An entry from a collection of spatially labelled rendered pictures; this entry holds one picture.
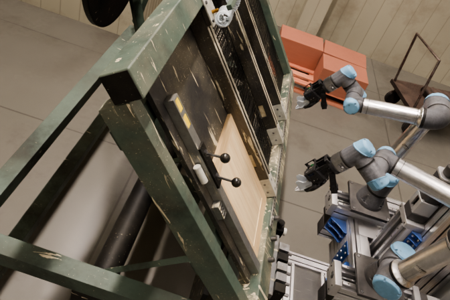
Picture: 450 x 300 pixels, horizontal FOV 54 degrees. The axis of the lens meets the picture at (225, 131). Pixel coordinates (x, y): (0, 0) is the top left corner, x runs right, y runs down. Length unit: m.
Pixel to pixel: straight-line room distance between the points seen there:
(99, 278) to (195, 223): 0.66
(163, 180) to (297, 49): 4.07
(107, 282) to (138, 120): 0.94
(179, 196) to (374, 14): 5.39
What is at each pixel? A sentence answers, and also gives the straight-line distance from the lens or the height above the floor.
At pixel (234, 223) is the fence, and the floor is 1.17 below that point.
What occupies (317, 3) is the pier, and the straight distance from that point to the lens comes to 6.16.
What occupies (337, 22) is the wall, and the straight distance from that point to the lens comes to 6.52.
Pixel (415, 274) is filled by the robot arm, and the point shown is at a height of 1.34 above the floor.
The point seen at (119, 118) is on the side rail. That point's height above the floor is 1.72.
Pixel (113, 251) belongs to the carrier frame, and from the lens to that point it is 2.20.
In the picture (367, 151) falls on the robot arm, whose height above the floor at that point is 1.68.
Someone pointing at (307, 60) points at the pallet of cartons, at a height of 0.23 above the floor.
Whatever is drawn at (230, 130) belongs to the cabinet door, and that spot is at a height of 1.31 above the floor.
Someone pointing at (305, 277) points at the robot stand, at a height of 0.21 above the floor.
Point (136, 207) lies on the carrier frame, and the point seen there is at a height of 0.72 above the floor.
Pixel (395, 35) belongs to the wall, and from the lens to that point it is 6.70.
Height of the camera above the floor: 2.56
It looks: 38 degrees down
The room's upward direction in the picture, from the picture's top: 21 degrees clockwise
